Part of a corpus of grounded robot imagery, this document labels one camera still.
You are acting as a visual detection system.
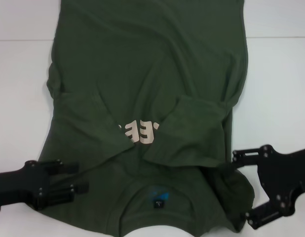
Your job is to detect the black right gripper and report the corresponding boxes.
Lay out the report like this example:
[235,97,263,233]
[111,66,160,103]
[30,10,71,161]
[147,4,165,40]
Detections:
[232,145,305,224]

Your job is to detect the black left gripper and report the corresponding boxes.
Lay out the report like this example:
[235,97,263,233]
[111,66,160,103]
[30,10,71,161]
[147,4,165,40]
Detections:
[0,159,90,211]

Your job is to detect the dark green printed T-shirt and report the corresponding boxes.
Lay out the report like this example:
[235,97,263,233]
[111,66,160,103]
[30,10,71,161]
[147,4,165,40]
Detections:
[35,0,256,237]

